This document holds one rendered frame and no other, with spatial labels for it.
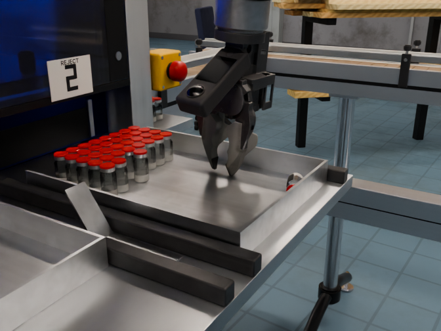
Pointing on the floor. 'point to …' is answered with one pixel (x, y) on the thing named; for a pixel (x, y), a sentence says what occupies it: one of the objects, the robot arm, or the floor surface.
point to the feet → (324, 295)
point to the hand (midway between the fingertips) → (220, 165)
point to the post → (136, 81)
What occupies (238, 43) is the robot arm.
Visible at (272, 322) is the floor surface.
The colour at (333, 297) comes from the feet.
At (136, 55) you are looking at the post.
